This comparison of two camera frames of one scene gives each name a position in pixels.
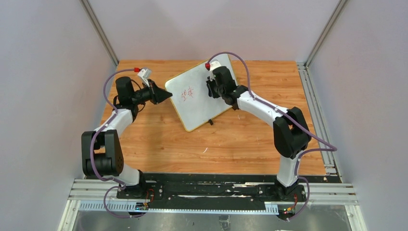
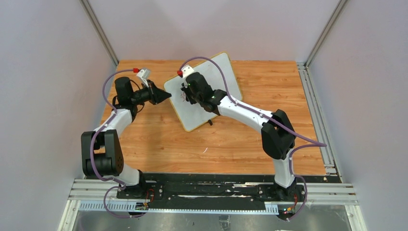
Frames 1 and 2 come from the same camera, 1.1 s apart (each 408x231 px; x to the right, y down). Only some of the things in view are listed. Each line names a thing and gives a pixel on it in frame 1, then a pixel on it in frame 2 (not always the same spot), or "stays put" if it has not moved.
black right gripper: (211, 87) to (186, 94)
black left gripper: (153, 94) stays put
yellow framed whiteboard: (191, 98) stays put
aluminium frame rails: (332, 193) stays put
